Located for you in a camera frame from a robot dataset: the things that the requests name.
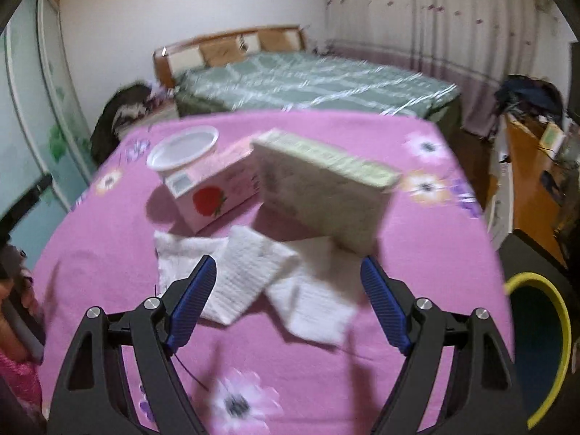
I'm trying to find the wooden long cabinet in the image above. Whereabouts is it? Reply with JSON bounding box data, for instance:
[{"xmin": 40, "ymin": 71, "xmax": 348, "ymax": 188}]
[{"xmin": 485, "ymin": 114, "xmax": 565, "ymax": 266}]

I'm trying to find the white yogurt cup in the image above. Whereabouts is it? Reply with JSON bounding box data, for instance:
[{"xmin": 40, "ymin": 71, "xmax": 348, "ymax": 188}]
[{"xmin": 146, "ymin": 126, "xmax": 219, "ymax": 174}]

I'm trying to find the pink floral table cloth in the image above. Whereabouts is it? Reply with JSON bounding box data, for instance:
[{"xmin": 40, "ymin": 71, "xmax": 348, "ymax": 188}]
[{"xmin": 33, "ymin": 111, "xmax": 513, "ymax": 434}]

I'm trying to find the wooden bed with headboard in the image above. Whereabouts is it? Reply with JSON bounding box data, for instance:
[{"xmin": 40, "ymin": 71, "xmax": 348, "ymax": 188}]
[{"xmin": 152, "ymin": 26, "xmax": 462, "ymax": 137}]

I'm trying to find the brown pillow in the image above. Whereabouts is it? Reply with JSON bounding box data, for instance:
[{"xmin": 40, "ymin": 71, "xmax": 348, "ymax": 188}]
[
  {"xmin": 200, "ymin": 38, "xmax": 246, "ymax": 68},
  {"xmin": 258, "ymin": 29, "xmax": 303, "ymax": 52}
]

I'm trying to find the pink strawberry milk carton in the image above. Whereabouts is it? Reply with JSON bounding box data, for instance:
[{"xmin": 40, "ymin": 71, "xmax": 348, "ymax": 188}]
[{"xmin": 164, "ymin": 136, "xmax": 260, "ymax": 234}]

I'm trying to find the brown right pillow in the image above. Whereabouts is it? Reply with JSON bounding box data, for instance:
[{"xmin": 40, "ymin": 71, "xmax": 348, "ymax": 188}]
[{"xmin": 258, "ymin": 29, "xmax": 303, "ymax": 52}]

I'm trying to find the dark clothes pile on cabinet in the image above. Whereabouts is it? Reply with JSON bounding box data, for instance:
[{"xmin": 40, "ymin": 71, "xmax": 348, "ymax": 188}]
[{"xmin": 493, "ymin": 74, "xmax": 563, "ymax": 126}]

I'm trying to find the green beige cardboard box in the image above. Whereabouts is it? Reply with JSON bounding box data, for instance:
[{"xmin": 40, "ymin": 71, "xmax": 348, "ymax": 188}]
[{"xmin": 252, "ymin": 130, "xmax": 402, "ymax": 255}]

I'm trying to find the white paper tissue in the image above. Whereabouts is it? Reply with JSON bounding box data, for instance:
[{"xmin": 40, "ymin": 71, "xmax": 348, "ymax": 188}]
[
  {"xmin": 202, "ymin": 226, "xmax": 300, "ymax": 326},
  {"xmin": 154, "ymin": 231, "xmax": 228, "ymax": 297},
  {"xmin": 265, "ymin": 237, "xmax": 363, "ymax": 347}
]

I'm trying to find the pink white curtain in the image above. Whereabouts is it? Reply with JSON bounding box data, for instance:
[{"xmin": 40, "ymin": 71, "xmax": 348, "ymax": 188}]
[{"xmin": 326, "ymin": 0, "xmax": 570, "ymax": 136}]

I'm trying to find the black clothes pile on nightstand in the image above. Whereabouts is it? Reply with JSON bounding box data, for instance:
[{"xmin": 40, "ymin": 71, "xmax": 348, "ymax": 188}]
[{"xmin": 90, "ymin": 83, "xmax": 152, "ymax": 166}]

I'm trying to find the green plaid bed cover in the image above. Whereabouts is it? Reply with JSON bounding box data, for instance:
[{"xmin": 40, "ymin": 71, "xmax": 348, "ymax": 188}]
[{"xmin": 175, "ymin": 52, "xmax": 460, "ymax": 119}]

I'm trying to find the sliding wardrobe door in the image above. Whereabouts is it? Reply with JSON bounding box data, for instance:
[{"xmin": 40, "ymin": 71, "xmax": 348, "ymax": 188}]
[{"xmin": 0, "ymin": 0, "xmax": 95, "ymax": 267}]

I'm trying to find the yellow rimmed trash bin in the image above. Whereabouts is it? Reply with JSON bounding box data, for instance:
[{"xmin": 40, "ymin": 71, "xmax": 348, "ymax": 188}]
[{"xmin": 504, "ymin": 272, "xmax": 572, "ymax": 429}]

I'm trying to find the brown left pillow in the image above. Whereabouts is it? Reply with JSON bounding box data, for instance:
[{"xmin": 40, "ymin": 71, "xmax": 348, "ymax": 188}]
[{"xmin": 200, "ymin": 38, "xmax": 246, "ymax": 68}]

